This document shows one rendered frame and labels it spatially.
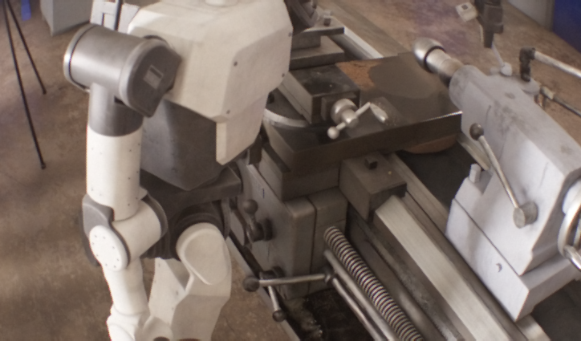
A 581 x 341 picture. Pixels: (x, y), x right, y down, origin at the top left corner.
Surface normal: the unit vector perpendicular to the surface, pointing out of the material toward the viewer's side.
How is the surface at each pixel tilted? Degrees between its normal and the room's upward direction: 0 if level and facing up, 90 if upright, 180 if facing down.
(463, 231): 90
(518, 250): 62
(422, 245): 36
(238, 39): 49
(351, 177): 90
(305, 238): 90
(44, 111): 0
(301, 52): 0
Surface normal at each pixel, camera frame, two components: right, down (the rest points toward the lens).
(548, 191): -0.88, 0.04
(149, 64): 0.87, 0.36
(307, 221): 0.42, 0.55
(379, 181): 0.02, -0.80
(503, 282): -0.91, 0.23
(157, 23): -0.21, -0.35
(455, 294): -0.51, -0.51
